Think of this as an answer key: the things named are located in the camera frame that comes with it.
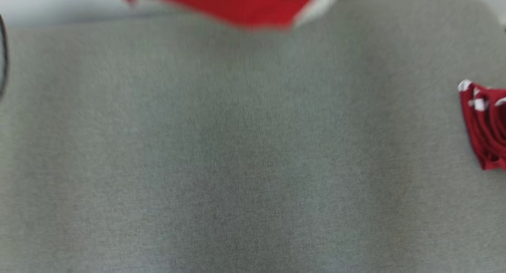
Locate red white-sleeved T-shirt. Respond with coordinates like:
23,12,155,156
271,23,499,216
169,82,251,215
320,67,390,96
114,0,348,31

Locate red Bulls 23 shorts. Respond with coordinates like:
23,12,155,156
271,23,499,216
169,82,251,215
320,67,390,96
457,79,506,171

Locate grey fabric sofa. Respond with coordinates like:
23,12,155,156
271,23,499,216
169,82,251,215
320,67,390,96
0,0,506,273

